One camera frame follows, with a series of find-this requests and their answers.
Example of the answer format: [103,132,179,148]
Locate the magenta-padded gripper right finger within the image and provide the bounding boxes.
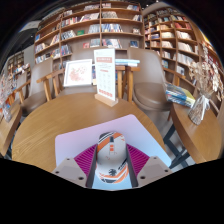
[125,143,174,188]

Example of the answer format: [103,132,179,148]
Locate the pale lilac mouse pad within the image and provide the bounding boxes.
[54,113,173,191]

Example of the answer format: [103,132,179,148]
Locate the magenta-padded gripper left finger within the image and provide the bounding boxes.
[51,144,98,189]

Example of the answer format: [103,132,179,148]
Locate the white ceiling panel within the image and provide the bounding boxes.
[19,21,41,33]

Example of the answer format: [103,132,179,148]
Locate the white and orange computer mouse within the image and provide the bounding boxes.
[95,131,129,185]

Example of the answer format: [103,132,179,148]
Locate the white red-print sign stand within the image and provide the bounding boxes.
[93,48,119,108]

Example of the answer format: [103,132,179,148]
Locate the glass vase with pale flowers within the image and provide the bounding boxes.
[187,44,224,126]

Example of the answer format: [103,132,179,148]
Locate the small distant wooden bookshelf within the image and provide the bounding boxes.
[6,51,26,76]

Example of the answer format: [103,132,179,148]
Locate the white framed picture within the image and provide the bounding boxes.
[63,58,94,88]

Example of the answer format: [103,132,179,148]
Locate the beige wooden-arm armchair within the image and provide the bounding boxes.
[13,58,54,116]
[125,47,178,113]

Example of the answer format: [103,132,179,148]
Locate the blue and yellow book stack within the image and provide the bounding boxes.
[165,82,197,108]

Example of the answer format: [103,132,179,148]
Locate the wooden bookshelf with yellow panel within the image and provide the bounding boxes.
[142,8,224,111]

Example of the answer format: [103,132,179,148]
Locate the beige armchair with picture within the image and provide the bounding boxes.
[36,46,134,103]

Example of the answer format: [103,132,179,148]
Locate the teal book stack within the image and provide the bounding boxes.
[114,58,141,68]

